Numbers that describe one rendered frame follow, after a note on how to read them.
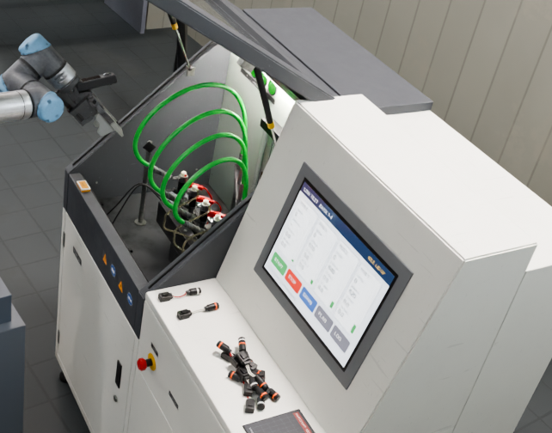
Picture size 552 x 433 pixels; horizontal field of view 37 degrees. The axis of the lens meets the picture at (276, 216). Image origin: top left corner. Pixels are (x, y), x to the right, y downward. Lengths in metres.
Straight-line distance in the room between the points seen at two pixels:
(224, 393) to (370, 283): 0.47
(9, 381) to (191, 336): 0.65
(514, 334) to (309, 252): 0.54
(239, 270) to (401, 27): 2.62
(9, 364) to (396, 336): 1.20
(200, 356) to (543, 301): 0.86
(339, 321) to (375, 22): 3.04
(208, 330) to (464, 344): 0.69
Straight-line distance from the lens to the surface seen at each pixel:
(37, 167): 4.64
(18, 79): 2.32
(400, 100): 2.46
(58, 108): 2.25
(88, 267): 2.81
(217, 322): 2.28
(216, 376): 2.14
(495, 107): 4.31
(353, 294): 1.97
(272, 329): 2.22
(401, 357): 1.88
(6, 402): 2.69
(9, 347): 2.53
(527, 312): 2.08
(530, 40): 4.16
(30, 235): 4.14
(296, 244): 2.13
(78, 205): 2.80
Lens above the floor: 2.50
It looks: 34 degrees down
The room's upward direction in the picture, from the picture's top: 13 degrees clockwise
